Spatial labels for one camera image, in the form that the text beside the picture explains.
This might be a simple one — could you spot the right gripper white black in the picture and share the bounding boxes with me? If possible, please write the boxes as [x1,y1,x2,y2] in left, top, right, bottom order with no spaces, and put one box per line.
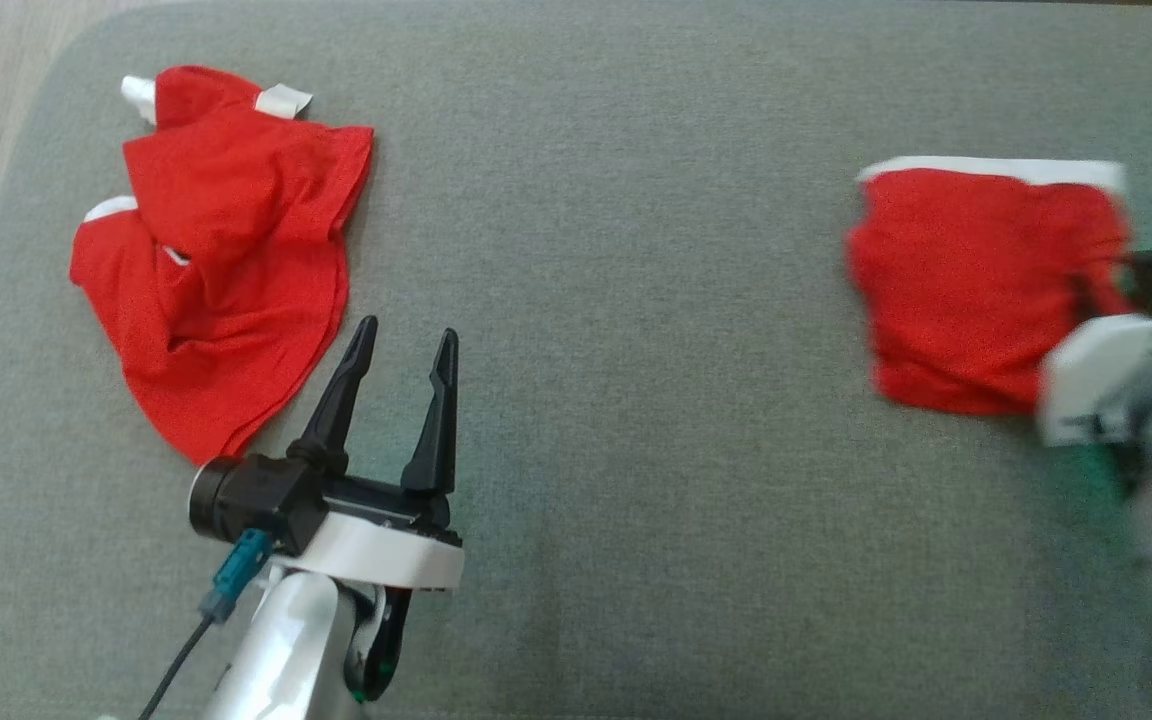
[1036,268,1152,447]

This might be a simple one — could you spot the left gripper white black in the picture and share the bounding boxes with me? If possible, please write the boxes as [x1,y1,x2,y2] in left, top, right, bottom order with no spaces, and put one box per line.
[286,316,465,591]

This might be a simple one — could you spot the red garment plain white band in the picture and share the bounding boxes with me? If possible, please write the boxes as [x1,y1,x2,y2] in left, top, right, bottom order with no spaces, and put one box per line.
[844,156,1135,417]

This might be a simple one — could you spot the red garment striped white trim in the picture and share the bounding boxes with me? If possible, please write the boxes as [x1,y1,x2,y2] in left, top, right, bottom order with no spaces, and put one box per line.
[69,65,375,466]

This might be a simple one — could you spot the grey sofa seat cushion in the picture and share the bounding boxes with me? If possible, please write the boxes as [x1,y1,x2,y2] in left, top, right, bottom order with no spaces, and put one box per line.
[0,0,1152,720]

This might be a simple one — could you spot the left black cable teal plug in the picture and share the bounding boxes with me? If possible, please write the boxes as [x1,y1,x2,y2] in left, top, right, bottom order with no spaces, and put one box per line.
[139,530,275,720]

